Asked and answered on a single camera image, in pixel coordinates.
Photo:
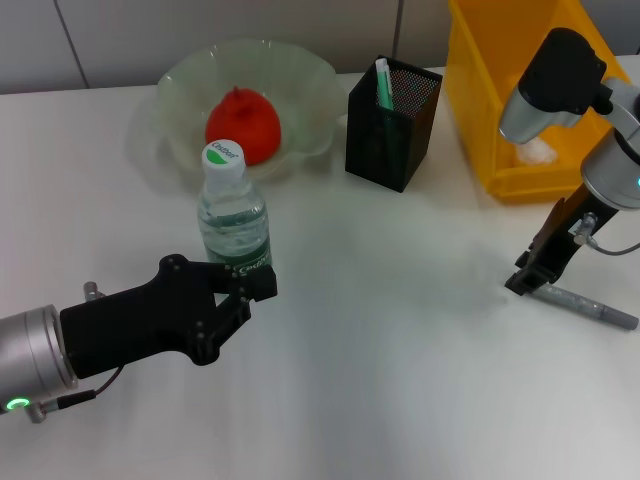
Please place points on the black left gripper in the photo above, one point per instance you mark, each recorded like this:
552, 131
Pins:
135, 320

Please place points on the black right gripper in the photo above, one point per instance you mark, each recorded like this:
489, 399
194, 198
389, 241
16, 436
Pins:
565, 240

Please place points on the grey marker pen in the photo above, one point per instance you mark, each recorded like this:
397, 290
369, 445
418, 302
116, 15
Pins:
590, 306

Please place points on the clear green-label water bottle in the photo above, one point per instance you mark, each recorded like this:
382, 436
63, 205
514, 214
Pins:
230, 215

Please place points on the white paper ball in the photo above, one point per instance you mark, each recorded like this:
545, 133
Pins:
537, 152

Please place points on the orange ribbed fruit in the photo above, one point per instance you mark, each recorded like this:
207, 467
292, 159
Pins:
245, 120

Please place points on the green pen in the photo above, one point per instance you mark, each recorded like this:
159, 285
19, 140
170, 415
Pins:
384, 85

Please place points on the black mesh pen holder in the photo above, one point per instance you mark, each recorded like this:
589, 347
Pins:
370, 140

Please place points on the green glass fruit plate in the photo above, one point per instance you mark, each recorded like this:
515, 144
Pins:
300, 80

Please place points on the small silver left wrist stub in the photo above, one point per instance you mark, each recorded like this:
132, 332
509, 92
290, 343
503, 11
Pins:
92, 291

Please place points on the yellow plastic storage bin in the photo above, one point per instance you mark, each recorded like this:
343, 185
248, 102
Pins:
475, 75

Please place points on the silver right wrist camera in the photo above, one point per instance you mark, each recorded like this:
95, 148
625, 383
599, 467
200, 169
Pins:
555, 75

